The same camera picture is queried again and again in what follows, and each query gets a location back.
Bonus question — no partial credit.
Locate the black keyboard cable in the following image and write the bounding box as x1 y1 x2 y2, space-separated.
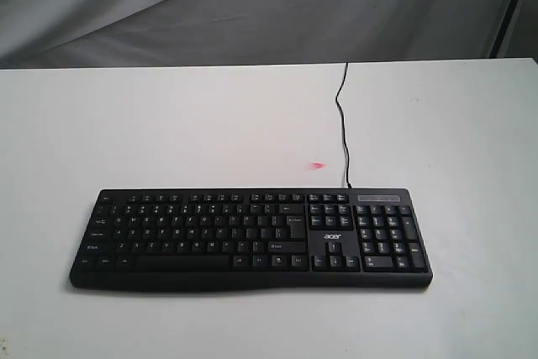
335 62 355 189

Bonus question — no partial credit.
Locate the black tripod stand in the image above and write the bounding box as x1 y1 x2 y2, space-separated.
488 0 521 59

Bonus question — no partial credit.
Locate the grey backdrop cloth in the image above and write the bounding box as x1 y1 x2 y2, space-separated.
1 0 509 68

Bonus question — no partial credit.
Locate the red mark sticker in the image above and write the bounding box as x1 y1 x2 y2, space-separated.
307 161 326 171

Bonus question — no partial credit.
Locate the black acer keyboard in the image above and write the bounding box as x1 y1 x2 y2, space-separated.
69 188 433 292

